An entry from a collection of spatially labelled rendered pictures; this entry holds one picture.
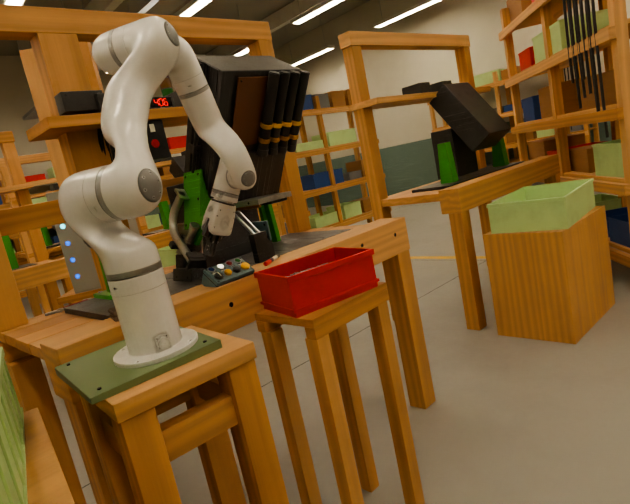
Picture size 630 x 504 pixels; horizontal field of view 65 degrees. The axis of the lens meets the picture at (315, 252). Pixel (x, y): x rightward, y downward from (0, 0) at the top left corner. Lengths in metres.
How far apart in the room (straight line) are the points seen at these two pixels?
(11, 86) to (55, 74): 10.22
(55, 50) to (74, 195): 1.06
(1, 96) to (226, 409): 11.34
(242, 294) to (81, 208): 0.66
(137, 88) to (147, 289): 0.45
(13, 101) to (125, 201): 11.21
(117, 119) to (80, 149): 0.89
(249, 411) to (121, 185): 0.56
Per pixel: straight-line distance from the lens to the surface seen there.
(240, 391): 1.16
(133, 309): 1.13
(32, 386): 2.02
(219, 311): 1.57
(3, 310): 1.96
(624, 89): 3.58
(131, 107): 1.21
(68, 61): 2.14
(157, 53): 1.26
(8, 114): 12.16
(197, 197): 1.83
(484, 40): 11.23
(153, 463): 1.11
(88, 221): 1.16
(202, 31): 2.47
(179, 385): 1.08
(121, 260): 1.12
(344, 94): 8.51
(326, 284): 1.45
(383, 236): 2.13
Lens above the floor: 1.21
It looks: 10 degrees down
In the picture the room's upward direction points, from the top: 12 degrees counter-clockwise
